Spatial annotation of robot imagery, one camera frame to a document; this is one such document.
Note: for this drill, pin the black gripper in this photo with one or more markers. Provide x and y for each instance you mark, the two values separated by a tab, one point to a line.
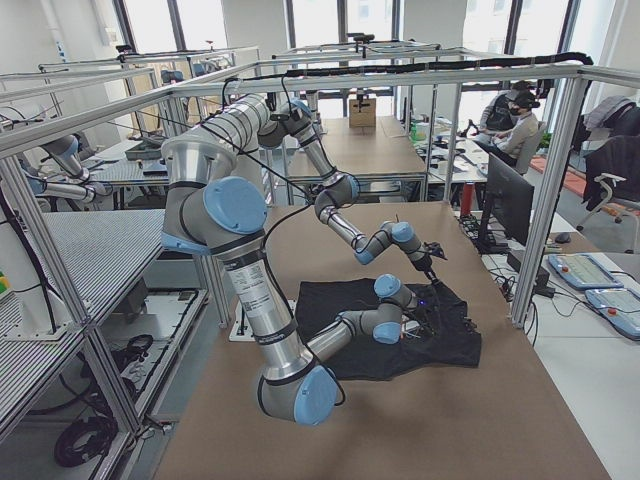
426	267

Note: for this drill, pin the black printed t-shirt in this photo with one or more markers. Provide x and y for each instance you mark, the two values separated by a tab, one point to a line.
369	329

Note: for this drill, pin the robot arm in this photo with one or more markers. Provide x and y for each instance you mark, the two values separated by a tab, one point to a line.
257	118
210	211

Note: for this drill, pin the black monitor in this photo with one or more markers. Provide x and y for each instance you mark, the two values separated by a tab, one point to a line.
508	199

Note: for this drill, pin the seated person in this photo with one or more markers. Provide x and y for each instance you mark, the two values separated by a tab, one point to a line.
508	122

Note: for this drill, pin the white teach pendant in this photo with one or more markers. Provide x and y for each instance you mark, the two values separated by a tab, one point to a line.
582	272

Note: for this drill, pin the cardboard box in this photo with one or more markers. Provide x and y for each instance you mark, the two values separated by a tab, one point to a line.
362	113

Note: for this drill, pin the office chair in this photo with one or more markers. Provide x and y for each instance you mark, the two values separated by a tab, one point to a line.
618	156

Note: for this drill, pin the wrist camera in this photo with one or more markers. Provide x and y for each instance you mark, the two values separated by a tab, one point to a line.
434	249

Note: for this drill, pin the aluminium frame rail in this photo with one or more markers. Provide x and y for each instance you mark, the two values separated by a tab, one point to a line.
562	65

